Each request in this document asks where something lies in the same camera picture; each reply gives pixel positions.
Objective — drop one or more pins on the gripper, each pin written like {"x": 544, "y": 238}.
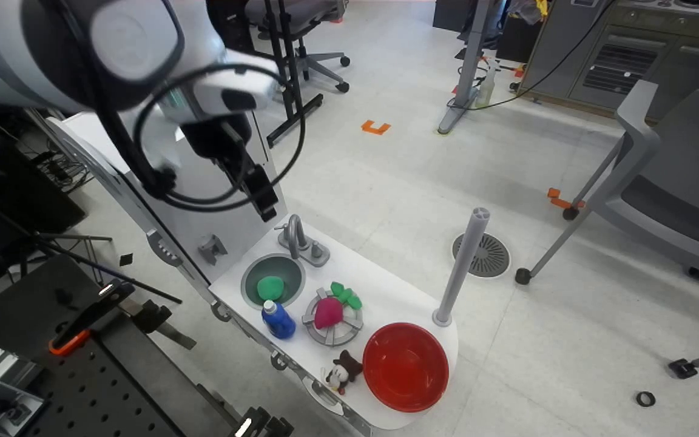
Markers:
{"x": 215, "y": 136}

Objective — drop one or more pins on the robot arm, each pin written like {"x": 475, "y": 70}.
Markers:
{"x": 34, "y": 48}

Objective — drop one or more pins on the grey toy faucet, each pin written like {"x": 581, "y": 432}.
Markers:
{"x": 296, "y": 238}

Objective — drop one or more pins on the black floor stand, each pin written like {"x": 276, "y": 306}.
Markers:
{"x": 289, "y": 91}

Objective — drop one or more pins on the office chair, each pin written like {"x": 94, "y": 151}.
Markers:
{"x": 301, "y": 15}

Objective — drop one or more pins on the toy sink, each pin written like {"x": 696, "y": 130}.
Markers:
{"x": 286, "y": 273}

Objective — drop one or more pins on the orange tape marker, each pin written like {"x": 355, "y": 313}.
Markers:
{"x": 559, "y": 201}
{"x": 375, "y": 127}

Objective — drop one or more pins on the green toy vegetable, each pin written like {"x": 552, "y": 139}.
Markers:
{"x": 270, "y": 289}

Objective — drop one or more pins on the blue bottle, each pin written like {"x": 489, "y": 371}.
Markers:
{"x": 279, "y": 321}

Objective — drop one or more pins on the pink toy radish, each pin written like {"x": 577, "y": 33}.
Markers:
{"x": 329, "y": 312}

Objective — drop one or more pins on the black clamp with orange tip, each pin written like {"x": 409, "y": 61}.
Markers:
{"x": 91, "y": 312}

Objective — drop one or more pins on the white toy kitchen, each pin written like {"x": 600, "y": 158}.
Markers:
{"x": 386, "y": 297}

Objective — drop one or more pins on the grey toy burner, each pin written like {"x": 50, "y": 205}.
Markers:
{"x": 349, "y": 331}

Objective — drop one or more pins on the grey desk leg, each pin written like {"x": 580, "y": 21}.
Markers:
{"x": 469, "y": 67}

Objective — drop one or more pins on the mouse plush toy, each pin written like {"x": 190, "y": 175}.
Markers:
{"x": 343, "y": 370}

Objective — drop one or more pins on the spray bottle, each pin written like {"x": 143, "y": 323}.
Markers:
{"x": 486, "y": 88}

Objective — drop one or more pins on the grey toy kitchen pole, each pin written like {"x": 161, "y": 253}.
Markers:
{"x": 466, "y": 255}

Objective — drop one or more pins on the red bowl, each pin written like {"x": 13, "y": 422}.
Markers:
{"x": 405, "y": 367}

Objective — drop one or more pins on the round floor vent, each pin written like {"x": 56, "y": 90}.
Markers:
{"x": 492, "y": 258}

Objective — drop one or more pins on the grey chair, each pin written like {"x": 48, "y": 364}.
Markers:
{"x": 683, "y": 182}

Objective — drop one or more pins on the grey wall hook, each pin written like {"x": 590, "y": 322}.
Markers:
{"x": 212, "y": 249}

